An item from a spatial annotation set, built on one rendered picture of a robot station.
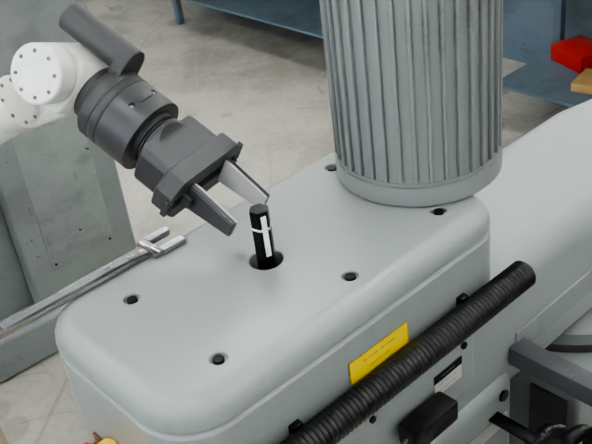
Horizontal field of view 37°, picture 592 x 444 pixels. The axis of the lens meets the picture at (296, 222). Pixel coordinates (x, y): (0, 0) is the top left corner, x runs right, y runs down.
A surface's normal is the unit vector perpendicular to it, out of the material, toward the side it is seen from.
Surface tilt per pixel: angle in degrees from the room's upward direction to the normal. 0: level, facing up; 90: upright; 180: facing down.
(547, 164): 0
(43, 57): 68
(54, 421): 0
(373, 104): 90
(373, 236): 0
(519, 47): 90
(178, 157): 30
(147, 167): 90
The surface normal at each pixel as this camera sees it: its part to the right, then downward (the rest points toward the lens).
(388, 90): -0.37, 0.54
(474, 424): 0.68, 0.32
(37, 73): -0.36, 0.18
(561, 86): -0.11, -0.84
